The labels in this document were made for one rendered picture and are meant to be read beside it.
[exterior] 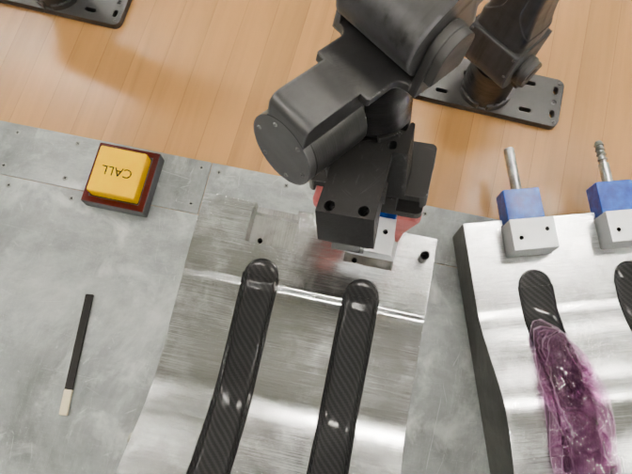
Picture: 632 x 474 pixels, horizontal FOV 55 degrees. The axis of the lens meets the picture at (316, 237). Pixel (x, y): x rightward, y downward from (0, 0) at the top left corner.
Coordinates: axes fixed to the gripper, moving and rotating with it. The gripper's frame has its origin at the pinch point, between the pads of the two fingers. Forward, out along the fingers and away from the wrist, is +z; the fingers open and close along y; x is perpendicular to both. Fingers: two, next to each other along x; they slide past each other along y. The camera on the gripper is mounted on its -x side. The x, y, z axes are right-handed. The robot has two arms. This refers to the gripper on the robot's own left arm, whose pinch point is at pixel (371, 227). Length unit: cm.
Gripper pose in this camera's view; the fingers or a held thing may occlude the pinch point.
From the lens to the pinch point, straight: 59.8
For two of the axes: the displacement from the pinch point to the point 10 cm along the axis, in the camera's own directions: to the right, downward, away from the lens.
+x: 2.6, -7.7, 5.8
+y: 9.6, 1.8, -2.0
